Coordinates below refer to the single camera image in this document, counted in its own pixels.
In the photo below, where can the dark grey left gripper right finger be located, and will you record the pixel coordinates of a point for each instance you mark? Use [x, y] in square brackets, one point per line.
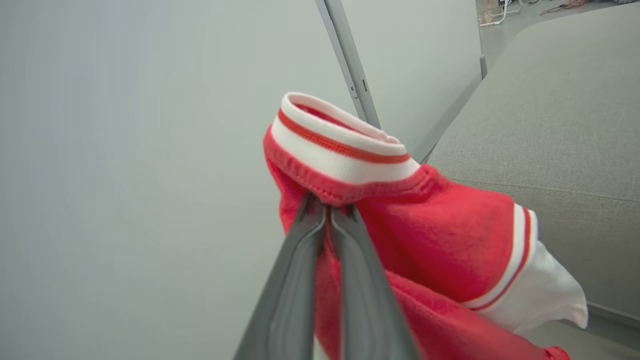
[370, 300]

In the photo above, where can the red white-trimmed garment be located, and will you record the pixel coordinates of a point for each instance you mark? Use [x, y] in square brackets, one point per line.
[425, 235]

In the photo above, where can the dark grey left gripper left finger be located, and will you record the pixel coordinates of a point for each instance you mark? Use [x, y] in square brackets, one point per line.
[292, 280]

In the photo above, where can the grey fabric sofa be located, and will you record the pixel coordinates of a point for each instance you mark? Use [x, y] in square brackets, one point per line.
[550, 125]

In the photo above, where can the grey metal partition post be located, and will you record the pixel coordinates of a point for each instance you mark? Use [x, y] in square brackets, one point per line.
[350, 60]

